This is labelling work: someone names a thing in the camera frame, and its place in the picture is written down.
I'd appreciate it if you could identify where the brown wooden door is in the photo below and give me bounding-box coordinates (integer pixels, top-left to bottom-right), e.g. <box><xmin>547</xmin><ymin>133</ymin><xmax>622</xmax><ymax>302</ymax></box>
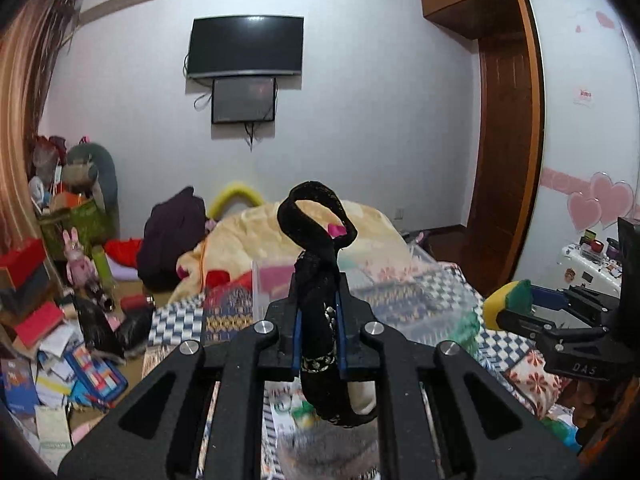
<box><xmin>461</xmin><ymin>34</ymin><xmax>539</xmax><ymax>296</ymax></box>

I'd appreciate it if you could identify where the yellow fleece blanket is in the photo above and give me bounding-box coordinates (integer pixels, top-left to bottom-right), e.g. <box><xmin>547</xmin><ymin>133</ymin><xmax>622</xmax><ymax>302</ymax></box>
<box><xmin>168</xmin><ymin>199</ymin><xmax>417</xmax><ymax>306</ymax></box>

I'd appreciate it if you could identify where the dark purple clothing pile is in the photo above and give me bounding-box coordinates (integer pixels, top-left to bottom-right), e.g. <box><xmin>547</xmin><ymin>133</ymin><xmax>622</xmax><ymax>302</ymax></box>
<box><xmin>137</xmin><ymin>186</ymin><xmax>207</xmax><ymax>292</ymax></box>

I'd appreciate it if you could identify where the red gift box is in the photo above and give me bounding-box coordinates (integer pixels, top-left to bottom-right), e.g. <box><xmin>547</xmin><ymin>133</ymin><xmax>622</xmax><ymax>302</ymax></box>
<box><xmin>0</xmin><ymin>238</ymin><xmax>46</xmax><ymax>290</ymax></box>

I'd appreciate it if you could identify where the white wardrobe sliding door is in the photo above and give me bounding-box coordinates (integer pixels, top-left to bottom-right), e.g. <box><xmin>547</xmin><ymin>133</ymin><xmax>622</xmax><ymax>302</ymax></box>
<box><xmin>515</xmin><ymin>0</ymin><xmax>639</xmax><ymax>284</ymax></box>

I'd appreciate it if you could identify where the small wall monitor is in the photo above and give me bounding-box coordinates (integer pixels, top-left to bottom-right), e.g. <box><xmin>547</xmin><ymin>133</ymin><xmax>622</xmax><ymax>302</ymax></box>
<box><xmin>212</xmin><ymin>76</ymin><xmax>277</xmax><ymax>125</ymax></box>

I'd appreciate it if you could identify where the yellow curved pillow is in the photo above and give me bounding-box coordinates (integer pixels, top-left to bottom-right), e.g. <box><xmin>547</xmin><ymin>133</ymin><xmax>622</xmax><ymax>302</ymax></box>
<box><xmin>207</xmin><ymin>181</ymin><xmax>265</xmax><ymax>220</ymax></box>

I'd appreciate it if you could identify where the clear plastic storage box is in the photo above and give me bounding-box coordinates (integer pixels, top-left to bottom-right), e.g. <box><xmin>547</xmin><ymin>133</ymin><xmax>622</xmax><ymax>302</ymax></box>
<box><xmin>250</xmin><ymin>244</ymin><xmax>484</xmax><ymax>356</ymax></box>

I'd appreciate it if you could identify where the green bottle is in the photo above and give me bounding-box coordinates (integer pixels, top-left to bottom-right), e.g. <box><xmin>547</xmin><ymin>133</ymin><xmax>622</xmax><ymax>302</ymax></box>
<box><xmin>91</xmin><ymin>245</ymin><xmax>115</xmax><ymax>289</ymax></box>

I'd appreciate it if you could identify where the white small cabinet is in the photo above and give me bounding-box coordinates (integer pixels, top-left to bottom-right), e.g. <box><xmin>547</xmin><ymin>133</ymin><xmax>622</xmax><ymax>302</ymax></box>
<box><xmin>556</xmin><ymin>244</ymin><xmax>622</xmax><ymax>297</ymax></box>

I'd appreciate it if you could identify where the yellow green sponge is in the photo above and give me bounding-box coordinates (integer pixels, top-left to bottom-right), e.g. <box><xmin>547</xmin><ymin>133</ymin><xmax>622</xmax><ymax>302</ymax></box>
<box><xmin>483</xmin><ymin>280</ymin><xmax>533</xmax><ymax>330</ymax></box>

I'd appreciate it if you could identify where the blue pencil case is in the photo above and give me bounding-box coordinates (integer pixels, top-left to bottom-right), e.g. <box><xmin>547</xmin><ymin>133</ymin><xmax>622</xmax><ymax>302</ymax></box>
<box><xmin>64</xmin><ymin>344</ymin><xmax>128</xmax><ymax>403</ymax></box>

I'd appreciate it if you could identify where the pink rabbit plush toy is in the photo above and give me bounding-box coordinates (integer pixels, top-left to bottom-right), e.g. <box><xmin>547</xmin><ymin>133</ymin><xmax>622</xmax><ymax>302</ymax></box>
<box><xmin>63</xmin><ymin>228</ymin><xmax>98</xmax><ymax>289</ymax></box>

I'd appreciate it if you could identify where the grey wolf plush toy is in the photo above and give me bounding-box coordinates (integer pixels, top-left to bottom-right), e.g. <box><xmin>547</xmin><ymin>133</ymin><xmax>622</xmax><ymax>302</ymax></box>
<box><xmin>62</xmin><ymin>142</ymin><xmax>118</xmax><ymax>214</ymax></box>

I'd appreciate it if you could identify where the black wall television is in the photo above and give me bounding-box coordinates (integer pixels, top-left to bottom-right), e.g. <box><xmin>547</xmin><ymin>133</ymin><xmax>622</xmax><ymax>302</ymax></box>
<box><xmin>186</xmin><ymin>15</ymin><xmax>304</xmax><ymax>79</ymax></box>

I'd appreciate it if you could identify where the black fabric strap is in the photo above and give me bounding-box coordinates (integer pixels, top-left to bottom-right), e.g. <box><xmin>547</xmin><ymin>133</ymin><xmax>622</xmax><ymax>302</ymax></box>
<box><xmin>275</xmin><ymin>180</ymin><xmax>380</xmax><ymax>429</ymax></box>

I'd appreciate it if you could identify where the green storage box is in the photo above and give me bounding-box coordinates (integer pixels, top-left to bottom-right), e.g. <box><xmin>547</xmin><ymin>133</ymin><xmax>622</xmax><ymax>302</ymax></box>
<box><xmin>38</xmin><ymin>200</ymin><xmax>117</xmax><ymax>261</ymax></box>

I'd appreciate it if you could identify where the orange striped curtain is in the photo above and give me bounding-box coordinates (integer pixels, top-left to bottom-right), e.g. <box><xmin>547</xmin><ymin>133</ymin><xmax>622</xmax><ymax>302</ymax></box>
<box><xmin>1</xmin><ymin>0</ymin><xmax>76</xmax><ymax>254</ymax></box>

